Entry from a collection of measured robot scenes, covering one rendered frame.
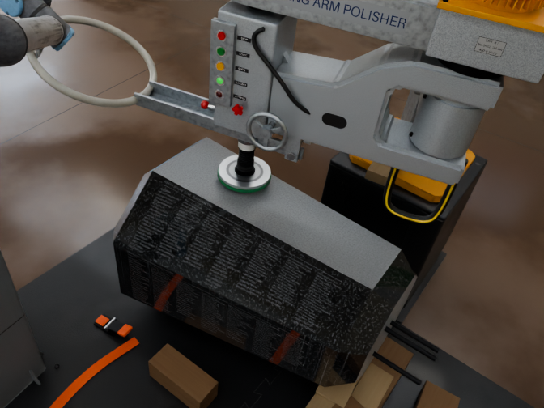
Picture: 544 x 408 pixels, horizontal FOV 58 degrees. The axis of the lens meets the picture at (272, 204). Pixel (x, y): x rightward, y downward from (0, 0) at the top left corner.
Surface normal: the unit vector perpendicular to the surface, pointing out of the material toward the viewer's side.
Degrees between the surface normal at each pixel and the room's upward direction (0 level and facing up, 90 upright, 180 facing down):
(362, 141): 90
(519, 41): 90
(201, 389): 0
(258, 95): 90
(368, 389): 0
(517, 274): 0
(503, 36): 90
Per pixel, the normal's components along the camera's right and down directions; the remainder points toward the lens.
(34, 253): 0.11, -0.74
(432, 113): -0.76, 0.37
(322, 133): -0.35, 0.60
